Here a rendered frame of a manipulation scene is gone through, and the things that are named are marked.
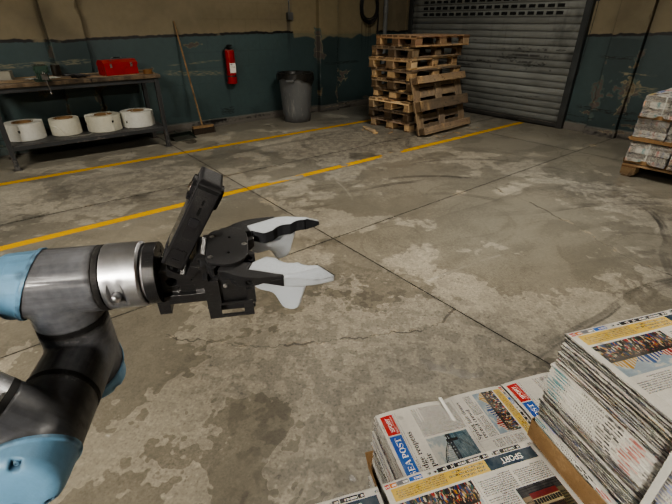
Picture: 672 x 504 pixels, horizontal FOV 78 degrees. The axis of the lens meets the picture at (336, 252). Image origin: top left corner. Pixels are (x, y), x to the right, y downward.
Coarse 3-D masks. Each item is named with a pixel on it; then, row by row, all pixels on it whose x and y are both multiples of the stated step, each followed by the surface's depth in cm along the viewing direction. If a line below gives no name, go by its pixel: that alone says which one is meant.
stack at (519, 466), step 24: (480, 456) 70; (504, 456) 70; (528, 456) 70; (408, 480) 67; (432, 480) 67; (456, 480) 67; (480, 480) 67; (504, 480) 66; (528, 480) 66; (552, 480) 66
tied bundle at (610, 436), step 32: (576, 352) 61; (544, 384) 68; (576, 384) 61; (608, 384) 56; (544, 416) 69; (576, 416) 62; (608, 416) 56; (640, 416) 52; (576, 448) 63; (608, 448) 57; (640, 448) 53; (608, 480) 58; (640, 480) 53
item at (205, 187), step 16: (208, 176) 43; (192, 192) 43; (208, 192) 42; (192, 208) 43; (208, 208) 43; (176, 224) 46; (192, 224) 44; (176, 240) 44; (192, 240) 45; (176, 256) 45
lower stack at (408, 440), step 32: (512, 384) 115; (384, 416) 105; (416, 416) 105; (448, 416) 105; (480, 416) 105; (512, 416) 105; (384, 448) 101; (416, 448) 97; (448, 448) 97; (480, 448) 97; (384, 480) 105
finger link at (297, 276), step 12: (252, 264) 46; (264, 264) 46; (276, 264) 46; (288, 264) 46; (300, 264) 46; (288, 276) 45; (300, 276) 45; (312, 276) 45; (324, 276) 46; (264, 288) 48; (276, 288) 47; (288, 288) 47; (300, 288) 46; (288, 300) 48; (300, 300) 48
